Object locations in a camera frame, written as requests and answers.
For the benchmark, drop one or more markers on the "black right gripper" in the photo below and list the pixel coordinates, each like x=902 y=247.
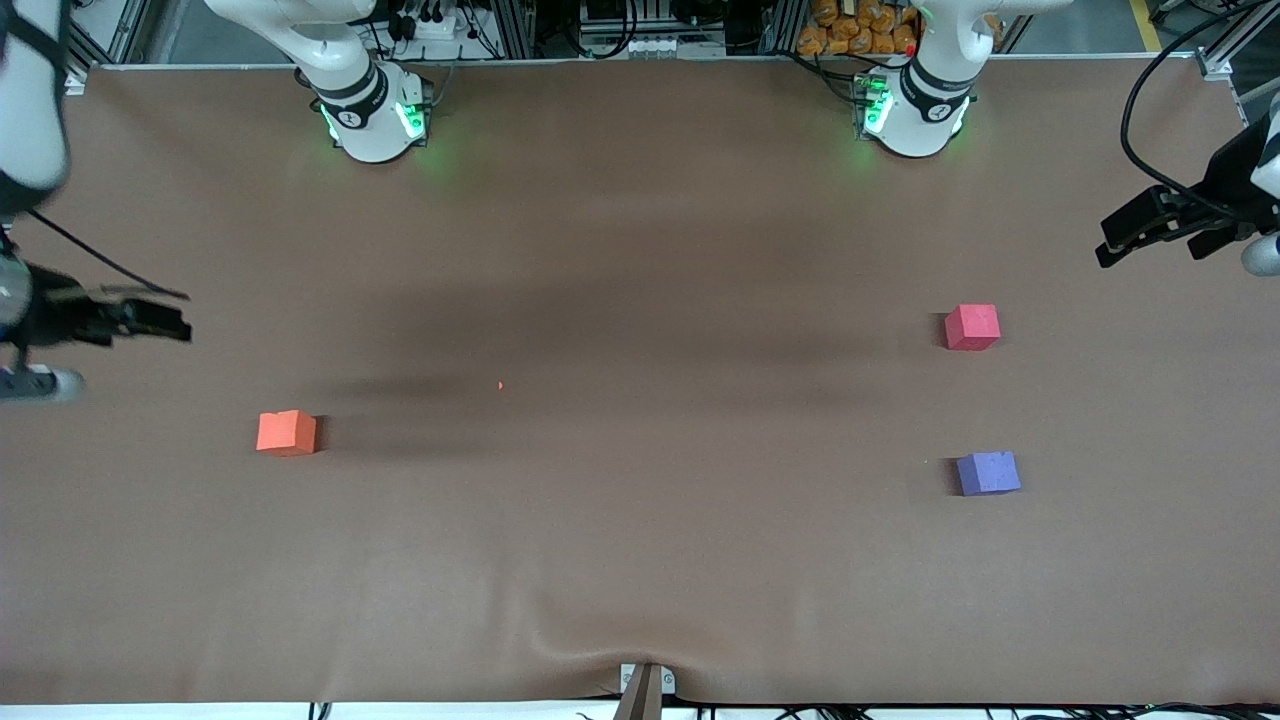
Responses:
x=52 y=314

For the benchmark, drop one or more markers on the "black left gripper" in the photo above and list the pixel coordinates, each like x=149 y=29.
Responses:
x=1226 y=187

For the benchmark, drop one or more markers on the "orange foam block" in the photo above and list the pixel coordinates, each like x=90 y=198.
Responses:
x=286 y=433

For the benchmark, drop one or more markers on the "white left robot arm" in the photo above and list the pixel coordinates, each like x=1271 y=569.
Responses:
x=915 y=110

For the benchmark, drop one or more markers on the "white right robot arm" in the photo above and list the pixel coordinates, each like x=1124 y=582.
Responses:
x=365 y=110

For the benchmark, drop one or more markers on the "red foam block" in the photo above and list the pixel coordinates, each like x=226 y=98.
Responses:
x=971 y=327

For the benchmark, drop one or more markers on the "purple foam block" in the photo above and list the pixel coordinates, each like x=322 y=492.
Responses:
x=988 y=474

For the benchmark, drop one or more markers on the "bag of orange snacks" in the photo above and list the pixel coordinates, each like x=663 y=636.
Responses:
x=860 y=28

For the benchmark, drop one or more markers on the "white power strip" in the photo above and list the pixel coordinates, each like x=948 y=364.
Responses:
x=430 y=25

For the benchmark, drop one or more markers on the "white terminal block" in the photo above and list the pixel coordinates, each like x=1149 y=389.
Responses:
x=657 y=47

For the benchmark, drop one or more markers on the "large table cover cloth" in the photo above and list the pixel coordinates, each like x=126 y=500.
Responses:
x=640 y=560

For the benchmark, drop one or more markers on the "brown support bar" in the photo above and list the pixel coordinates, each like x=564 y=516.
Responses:
x=642 y=700

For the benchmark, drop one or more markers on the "aluminium frame post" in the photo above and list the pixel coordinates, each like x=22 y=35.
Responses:
x=1235 y=40
x=785 y=25
x=515 y=28
x=110 y=35

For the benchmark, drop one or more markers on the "metal clamp bracket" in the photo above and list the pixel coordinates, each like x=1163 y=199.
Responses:
x=628 y=680

